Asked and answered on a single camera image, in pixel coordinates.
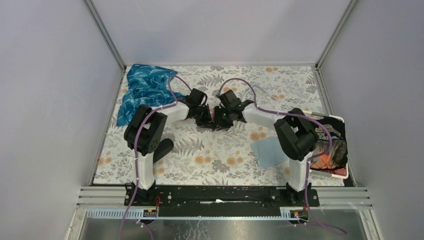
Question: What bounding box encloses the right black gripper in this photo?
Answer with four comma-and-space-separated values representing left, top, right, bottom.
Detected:
212, 105, 234, 131

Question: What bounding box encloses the flag pattern glasses case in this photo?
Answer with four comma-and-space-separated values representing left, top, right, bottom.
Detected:
209, 106, 220, 126

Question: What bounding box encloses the black glasses case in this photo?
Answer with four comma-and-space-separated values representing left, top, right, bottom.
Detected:
152, 138, 174, 164

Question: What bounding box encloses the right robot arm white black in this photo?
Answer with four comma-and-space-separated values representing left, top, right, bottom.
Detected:
214, 90, 322, 206

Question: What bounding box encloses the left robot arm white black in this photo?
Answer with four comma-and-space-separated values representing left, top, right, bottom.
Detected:
124, 88, 216, 206

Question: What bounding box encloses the large light blue cloth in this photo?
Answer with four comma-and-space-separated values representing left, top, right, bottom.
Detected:
250, 136, 289, 169

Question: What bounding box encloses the blue patterned fabric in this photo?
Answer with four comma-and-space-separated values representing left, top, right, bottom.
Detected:
116, 64, 185, 127

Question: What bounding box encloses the white storage bin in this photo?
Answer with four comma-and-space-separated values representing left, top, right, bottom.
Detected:
310, 115, 349, 179

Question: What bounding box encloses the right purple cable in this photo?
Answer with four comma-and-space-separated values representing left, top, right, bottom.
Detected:
217, 77, 349, 238

